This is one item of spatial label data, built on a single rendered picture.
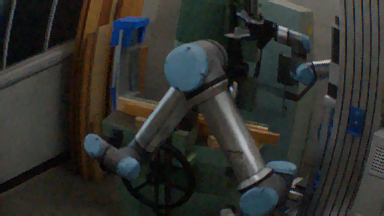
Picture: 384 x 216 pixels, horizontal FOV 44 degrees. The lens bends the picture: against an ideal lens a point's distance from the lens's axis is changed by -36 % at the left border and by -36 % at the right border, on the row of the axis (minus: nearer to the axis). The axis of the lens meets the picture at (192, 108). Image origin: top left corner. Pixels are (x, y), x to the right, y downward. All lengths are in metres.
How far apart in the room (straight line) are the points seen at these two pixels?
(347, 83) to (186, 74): 0.54
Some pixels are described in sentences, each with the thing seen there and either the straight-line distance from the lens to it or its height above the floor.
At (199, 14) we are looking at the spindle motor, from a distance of 2.47.
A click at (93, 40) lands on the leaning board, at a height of 0.95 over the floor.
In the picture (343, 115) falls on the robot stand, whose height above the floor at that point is 1.23.
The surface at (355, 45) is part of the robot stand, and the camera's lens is 1.88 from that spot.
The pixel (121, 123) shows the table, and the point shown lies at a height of 0.90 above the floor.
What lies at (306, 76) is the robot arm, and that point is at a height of 1.26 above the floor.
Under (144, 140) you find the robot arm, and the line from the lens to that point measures 2.06.
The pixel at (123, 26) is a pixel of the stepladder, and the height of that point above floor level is 1.13.
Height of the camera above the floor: 1.73
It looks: 17 degrees down
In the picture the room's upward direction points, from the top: 7 degrees clockwise
